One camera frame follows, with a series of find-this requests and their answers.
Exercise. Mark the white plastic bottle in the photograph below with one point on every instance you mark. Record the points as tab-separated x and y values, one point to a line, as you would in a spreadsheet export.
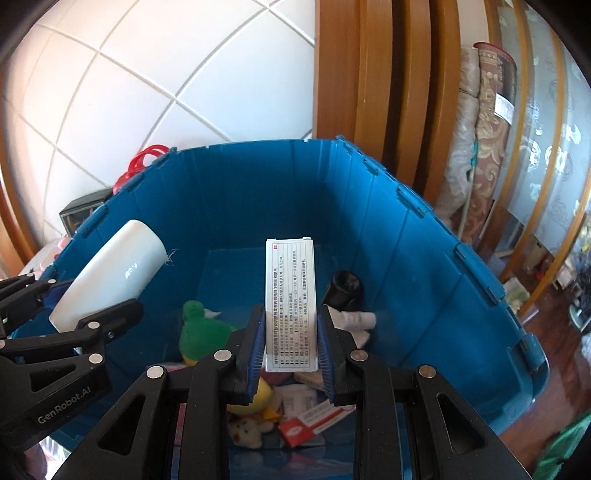
115	263

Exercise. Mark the brown patterned rolled carpet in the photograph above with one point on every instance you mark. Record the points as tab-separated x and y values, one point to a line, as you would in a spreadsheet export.
491	92

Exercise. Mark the yellow duck plush green hat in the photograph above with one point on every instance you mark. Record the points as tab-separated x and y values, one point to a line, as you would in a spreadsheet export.
203	332

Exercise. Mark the wooden door frame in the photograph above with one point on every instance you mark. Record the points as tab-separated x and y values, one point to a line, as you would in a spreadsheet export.
383	92

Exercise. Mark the frosted glass door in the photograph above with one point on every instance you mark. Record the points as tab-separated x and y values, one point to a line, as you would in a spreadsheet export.
545	161

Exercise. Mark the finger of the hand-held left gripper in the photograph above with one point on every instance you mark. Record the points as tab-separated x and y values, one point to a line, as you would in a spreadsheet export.
115	318
23	295

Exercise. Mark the blue plastic crate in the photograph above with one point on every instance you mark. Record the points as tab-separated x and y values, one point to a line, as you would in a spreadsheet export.
277	194

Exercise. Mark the red plastic case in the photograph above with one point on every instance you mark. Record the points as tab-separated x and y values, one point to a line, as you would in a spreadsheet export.
121	182

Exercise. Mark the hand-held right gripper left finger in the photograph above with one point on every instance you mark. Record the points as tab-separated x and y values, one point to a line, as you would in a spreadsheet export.
256	350

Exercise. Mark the beige floral rolled carpet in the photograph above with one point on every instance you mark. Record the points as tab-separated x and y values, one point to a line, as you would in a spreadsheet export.
461	138

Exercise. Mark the white paper packet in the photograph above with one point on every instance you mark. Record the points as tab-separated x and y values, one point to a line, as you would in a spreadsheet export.
298	399

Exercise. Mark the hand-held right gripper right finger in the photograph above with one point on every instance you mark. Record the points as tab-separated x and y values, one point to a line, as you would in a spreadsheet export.
324	355

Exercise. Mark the white tube red print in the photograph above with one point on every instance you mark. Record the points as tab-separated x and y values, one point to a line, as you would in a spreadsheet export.
355	319

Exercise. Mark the green plastic bag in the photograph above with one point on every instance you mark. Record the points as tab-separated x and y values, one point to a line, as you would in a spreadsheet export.
563	447

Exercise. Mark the white medicine box printed table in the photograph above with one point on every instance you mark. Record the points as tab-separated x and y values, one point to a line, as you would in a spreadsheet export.
291	300

